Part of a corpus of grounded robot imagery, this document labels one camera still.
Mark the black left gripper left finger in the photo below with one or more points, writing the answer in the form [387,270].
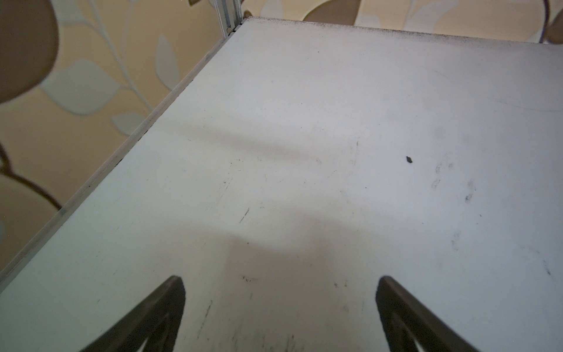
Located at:
[153,324]

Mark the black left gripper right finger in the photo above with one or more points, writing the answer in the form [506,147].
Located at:
[410,326]

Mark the aluminium frame post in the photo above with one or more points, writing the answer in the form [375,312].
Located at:
[230,15]

